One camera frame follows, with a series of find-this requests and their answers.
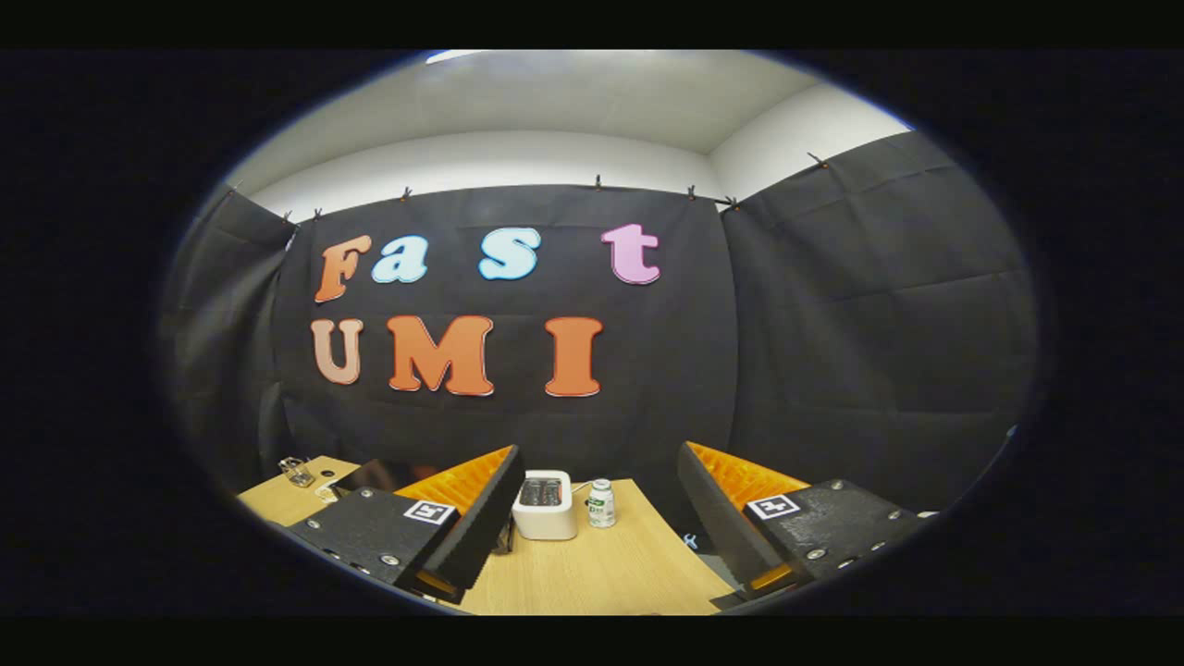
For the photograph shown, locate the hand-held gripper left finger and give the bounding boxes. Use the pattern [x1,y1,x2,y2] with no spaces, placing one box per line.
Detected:
[287,444,526,602]

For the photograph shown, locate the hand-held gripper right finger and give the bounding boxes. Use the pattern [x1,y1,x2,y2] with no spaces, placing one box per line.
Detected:
[677,441,935,593]

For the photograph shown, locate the white bottle with green label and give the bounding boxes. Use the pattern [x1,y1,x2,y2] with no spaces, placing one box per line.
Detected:
[586,478,617,529]

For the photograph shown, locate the white bread toaster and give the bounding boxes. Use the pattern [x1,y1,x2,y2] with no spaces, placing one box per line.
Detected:
[512,470,579,541]

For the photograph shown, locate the black toaster oven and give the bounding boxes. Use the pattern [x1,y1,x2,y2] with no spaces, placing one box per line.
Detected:
[333,458,515,556]

